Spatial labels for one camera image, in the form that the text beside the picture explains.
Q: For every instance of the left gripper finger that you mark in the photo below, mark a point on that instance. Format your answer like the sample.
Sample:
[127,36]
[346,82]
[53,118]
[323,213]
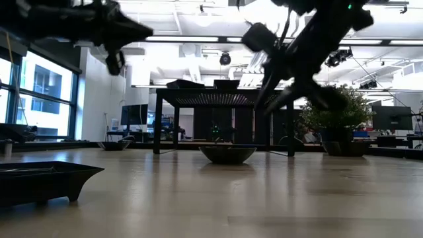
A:
[122,21]
[115,56]

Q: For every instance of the dark computer monitor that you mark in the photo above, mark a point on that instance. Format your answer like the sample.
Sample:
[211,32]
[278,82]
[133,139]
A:
[391,118]
[133,114]

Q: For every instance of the green potted plant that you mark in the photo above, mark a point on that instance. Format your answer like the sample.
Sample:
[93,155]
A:
[358,114]

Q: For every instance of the black perforated metal stand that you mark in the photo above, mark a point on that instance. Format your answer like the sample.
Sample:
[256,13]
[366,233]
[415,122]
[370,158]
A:
[205,93]

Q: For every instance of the black ceiling track light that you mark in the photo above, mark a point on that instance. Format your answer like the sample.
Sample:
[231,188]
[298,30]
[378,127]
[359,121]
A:
[337,57]

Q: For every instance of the dark window frame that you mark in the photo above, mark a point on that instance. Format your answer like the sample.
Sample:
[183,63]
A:
[15,99]

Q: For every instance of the square wavy black plate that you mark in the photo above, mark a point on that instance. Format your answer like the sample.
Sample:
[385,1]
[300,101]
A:
[228,155]

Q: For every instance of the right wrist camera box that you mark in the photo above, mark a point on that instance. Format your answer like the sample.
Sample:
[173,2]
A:
[259,37]

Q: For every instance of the small grey cylinder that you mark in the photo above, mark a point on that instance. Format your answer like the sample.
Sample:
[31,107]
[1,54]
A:
[8,148]

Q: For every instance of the round black ceiling lamp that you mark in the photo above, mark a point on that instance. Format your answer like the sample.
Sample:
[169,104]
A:
[225,59]

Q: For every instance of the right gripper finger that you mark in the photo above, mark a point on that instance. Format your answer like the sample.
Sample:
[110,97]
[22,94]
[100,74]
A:
[324,97]
[269,86]

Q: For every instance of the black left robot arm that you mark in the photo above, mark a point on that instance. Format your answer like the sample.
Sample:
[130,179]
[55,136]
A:
[26,20]

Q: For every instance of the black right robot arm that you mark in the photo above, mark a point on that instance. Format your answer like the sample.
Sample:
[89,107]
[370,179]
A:
[337,16]

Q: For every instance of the large round wavy black plate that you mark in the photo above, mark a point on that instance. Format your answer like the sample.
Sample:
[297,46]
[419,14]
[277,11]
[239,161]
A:
[183,85]

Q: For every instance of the medium square black plate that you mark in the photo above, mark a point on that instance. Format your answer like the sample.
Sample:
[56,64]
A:
[39,182]

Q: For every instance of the black overhead light bar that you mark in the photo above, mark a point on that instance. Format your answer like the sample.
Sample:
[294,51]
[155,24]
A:
[223,39]

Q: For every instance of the person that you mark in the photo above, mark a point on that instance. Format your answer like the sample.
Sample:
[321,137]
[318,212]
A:
[180,130]

